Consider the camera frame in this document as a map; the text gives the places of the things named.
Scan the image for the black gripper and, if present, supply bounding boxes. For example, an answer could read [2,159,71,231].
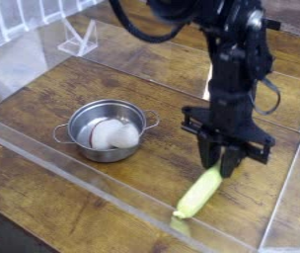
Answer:
[181,90,274,178]

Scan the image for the black cable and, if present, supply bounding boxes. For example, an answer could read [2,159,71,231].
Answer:
[106,0,283,117]

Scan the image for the black bar on wall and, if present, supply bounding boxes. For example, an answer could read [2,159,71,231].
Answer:
[264,19,281,31]

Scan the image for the white mushroom toy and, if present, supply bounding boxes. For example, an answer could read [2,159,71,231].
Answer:
[89,120,140,150]

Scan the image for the clear acrylic enclosure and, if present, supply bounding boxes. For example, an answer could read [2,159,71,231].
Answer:
[0,23,300,252]

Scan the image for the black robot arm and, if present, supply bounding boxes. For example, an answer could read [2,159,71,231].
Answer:
[149,0,274,178]

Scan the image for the small steel pot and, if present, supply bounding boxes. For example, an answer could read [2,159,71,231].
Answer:
[51,99,160,163]

